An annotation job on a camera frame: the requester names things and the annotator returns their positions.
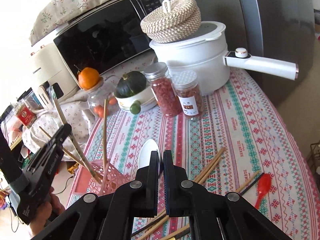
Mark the clear glass jar with tomatoes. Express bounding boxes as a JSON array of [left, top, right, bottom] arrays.
[[87, 75, 119, 119]]

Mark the goji berry plastic jar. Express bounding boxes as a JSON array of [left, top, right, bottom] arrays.
[[143, 62, 182, 117]]

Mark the wooden chopstick in basket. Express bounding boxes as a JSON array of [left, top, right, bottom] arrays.
[[103, 99, 108, 168], [39, 126, 84, 166], [53, 98, 102, 185]]

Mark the black chopstick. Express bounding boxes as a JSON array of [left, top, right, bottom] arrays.
[[240, 173, 264, 196]]

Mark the person's left hand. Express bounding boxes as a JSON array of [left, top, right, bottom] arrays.
[[29, 186, 65, 237]]

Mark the white ceramic bowl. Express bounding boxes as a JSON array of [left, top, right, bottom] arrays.
[[115, 86, 157, 113]]

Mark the pink plastic utensil basket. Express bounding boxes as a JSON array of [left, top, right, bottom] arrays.
[[71, 159, 129, 196]]

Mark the white electric cooking pot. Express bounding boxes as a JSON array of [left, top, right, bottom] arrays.
[[150, 21, 299, 95]]

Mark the hawthorn slices plastic jar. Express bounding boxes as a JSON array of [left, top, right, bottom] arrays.
[[172, 70, 204, 120]]

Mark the orange mandarin fruit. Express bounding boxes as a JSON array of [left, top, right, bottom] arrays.
[[78, 67, 100, 90]]

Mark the white floral cloth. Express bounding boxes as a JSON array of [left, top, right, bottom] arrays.
[[22, 90, 96, 153]]

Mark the black glass microwave oven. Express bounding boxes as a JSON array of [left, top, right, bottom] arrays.
[[31, 0, 169, 100]]

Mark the woven rope lidded basket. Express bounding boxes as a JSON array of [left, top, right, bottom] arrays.
[[140, 0, 201, 43]]

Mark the red label spice jar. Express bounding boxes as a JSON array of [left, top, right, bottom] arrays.
[[14, 102, 36, 128]]

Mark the white spoon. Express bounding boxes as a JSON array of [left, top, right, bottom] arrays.
[[138, 139, 163, 176]]

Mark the dark green squash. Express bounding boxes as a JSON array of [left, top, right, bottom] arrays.
[[114, 71, 147, 98]]

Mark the red plastic spoon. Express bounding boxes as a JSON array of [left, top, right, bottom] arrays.
[[254, 173, 272, 209]]

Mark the cream air fryer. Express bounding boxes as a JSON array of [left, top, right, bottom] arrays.
[[30, 43, 79, 109]]

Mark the green lime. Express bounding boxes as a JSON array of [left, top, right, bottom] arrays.
[[130, 100, 141, 115]]

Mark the patterned handmade tablecloth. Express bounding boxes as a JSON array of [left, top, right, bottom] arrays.
[[66, 57, 320, 240]]

